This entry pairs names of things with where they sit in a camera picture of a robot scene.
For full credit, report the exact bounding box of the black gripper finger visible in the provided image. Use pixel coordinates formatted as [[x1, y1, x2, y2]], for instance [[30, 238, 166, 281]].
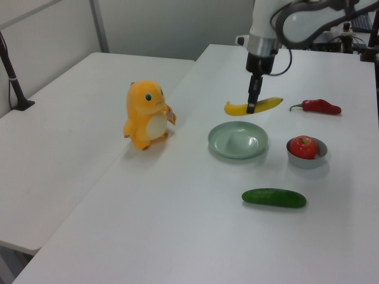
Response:
[[255, 76, 264, 102], [247, 75, 258, 115]]

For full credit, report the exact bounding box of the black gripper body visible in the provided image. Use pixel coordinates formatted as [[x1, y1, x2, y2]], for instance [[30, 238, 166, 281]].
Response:
[[245, 53, 277, 78]]

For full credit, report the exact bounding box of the yellow banana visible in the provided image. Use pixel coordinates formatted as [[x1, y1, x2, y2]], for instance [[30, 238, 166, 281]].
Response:
[[223, 96, 284, 117]]

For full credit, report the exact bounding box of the pale green plastic plate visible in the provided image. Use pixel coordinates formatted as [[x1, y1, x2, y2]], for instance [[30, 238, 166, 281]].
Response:
[[207, 120, 269, 161]]

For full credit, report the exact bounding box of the red chili pepper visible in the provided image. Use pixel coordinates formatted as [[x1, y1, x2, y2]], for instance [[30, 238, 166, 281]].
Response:
[[288, 98, 342, 115]]

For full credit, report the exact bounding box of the red apple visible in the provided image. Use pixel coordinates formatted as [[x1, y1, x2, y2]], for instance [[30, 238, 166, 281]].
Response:
[[288, 135, 318, 160]]

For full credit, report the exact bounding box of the dark lab equipment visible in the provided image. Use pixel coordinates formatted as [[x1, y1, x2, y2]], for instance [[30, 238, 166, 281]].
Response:
[[309, 22, 368, 54]]

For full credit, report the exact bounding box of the small metal bowl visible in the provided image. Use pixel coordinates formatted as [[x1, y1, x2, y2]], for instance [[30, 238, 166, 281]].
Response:
[[285, 136, 329, 170]]

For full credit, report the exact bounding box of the green cucumber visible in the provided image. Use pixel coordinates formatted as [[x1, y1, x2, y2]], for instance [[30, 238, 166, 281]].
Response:
[[241, 188, 307, 209]]

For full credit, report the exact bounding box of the orange plush toy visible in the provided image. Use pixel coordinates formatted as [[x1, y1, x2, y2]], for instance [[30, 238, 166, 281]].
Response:
[[123, 80, 178, 151]]

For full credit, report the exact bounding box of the black keyboard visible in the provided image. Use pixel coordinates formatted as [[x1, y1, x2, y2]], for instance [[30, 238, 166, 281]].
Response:
[[351, 14, 374, 34]]

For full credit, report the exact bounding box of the black pole with base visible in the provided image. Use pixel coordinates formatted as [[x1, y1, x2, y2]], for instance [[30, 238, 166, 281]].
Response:
[[0, 30, 36, 111]]

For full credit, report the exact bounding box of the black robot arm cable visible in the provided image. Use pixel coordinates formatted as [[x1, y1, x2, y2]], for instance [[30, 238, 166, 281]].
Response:
[[268, 0, 300, 76]]

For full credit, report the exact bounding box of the black camera stand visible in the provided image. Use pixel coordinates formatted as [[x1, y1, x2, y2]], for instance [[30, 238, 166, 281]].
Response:
[[359, 25, 379, 63]]

